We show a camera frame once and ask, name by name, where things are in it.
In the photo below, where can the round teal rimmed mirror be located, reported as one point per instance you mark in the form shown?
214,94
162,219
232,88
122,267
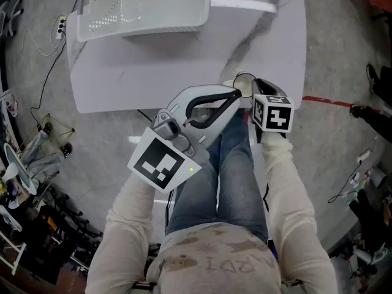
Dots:
23,176

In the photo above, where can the person's cream printed shirt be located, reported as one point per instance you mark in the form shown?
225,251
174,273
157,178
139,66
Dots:
214,256

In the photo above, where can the office chair base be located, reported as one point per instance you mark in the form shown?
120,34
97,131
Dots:
10,18

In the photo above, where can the small white power strip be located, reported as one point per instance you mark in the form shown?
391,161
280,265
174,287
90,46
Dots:
364,155

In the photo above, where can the person's right forearm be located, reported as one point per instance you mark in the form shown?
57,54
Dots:
291,194

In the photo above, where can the person's left forearm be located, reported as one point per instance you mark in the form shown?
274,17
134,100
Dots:
131,225

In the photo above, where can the white desk lamp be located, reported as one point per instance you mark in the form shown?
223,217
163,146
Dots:
11,171

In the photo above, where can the person's legs in jeans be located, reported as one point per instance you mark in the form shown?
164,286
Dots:
199,194

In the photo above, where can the white perforated plastic basket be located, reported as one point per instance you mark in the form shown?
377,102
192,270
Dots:
137,11

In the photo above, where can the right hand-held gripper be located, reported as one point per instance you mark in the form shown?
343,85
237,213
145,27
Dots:
275,116

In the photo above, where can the cream cup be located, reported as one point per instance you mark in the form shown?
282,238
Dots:
244,84

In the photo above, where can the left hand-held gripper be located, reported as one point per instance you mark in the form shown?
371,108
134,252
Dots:
159,161

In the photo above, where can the clear cup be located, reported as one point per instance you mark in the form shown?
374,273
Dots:
201,113

